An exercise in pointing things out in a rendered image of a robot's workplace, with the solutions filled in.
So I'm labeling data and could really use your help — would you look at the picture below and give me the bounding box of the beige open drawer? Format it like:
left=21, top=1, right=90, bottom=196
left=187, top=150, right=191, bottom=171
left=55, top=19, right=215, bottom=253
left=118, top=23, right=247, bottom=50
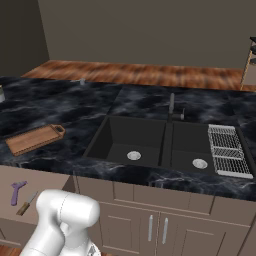
left=0, top=164, right=76, bottom=249

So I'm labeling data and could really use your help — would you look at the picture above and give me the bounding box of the black double sink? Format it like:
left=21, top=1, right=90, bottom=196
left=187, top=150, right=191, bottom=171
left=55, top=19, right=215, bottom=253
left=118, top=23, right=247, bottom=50
left=82, top=114, right=256, bottom=178

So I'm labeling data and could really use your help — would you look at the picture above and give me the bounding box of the wooden cutting board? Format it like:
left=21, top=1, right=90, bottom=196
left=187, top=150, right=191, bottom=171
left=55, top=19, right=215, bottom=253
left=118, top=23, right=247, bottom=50
left=4, top=123, right=67, bottom=157

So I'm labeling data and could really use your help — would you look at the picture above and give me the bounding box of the white wire drying rack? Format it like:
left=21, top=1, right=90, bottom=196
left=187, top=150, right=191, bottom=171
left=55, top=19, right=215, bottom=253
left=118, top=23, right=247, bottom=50
left=207, top=123, right=255, bottom=180

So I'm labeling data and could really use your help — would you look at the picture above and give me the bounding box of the beige cupboard door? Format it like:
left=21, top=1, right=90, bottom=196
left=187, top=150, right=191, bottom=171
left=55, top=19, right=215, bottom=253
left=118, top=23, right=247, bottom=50
left=98, top=201, right=160, bottom=256
left=155, top=210, right=252, bottom=256

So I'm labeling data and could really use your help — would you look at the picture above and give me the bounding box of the purple peeler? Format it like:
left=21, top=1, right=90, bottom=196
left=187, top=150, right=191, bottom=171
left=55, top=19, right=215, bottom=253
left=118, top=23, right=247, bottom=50
left=10, top=180, right=29, bottom=207

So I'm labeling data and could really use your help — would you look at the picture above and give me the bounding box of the wooden shelf with dark items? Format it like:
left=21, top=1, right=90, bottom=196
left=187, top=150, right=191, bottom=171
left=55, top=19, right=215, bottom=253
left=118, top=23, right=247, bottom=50
left=239, top=35, right=256, bottom=92

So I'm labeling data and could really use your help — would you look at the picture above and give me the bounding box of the wooden handled knife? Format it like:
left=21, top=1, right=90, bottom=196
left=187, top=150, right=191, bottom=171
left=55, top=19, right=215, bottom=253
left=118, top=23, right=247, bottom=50
left=15, top=191, right=39, bottom=217

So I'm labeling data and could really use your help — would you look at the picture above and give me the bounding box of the silver cupboard handle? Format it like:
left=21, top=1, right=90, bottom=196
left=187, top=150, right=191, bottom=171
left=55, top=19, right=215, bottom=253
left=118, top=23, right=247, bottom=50
left=147, top=214, right=155, bottom=243
left=161, top=216, right=170, bottom=245

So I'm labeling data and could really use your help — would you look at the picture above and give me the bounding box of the dark grey tap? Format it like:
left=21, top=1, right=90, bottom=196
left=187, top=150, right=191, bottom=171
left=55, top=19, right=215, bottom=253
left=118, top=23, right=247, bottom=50
left=167, top=92, right=187, bottom=123

